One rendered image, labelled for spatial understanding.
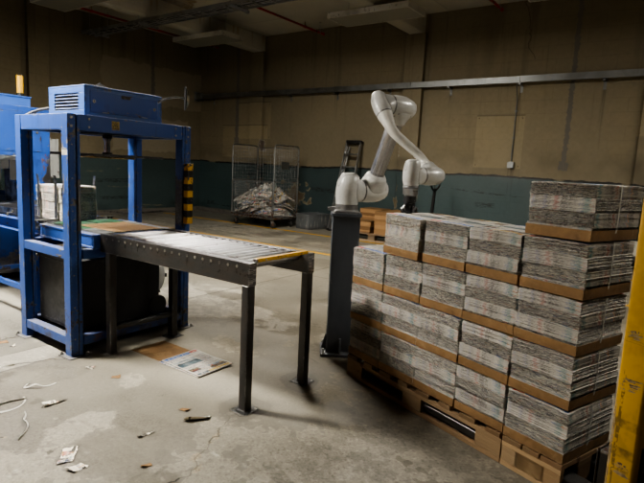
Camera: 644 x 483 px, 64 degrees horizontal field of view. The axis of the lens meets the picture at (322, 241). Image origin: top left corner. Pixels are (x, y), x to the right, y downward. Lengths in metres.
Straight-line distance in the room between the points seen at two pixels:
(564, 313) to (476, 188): 7.55
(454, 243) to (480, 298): 0.30
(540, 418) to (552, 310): 0.47
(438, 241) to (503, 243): 0.39
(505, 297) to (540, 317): 0.19
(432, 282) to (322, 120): 8.95
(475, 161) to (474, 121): 0.71
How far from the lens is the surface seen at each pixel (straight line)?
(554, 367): 2.39
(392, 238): 2.94
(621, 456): 2.14
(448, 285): 2.67
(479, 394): 2.66
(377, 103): 3.34
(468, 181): 9.83
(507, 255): 2.45
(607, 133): 9.35
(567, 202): 2.29
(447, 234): 2.67
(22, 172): 4.10
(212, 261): 2.84
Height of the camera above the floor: 1.30
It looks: 8 degrees down
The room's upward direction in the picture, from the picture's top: 3 degrees clockwise
